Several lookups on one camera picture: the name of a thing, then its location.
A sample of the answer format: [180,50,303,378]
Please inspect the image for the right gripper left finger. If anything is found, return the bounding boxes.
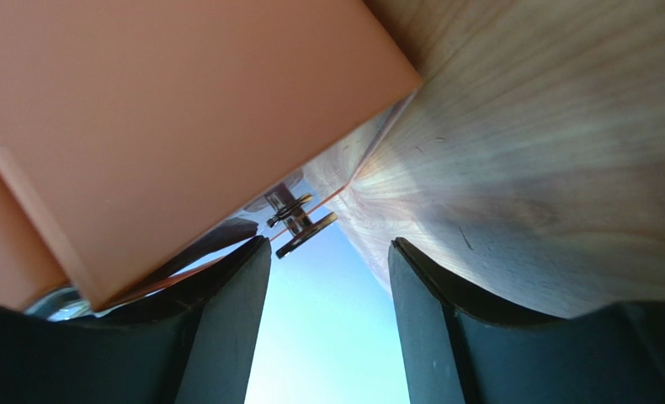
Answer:
[0,237,271,403]

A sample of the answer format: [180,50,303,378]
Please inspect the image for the clear acrylic drawer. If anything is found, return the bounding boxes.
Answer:
[105,93,415,308]

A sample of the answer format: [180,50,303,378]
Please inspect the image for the orange makeup drawer box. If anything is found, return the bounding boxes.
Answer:
[0,1,421,309]

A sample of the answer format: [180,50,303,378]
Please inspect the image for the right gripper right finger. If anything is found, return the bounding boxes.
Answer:
[388,238,665,403]

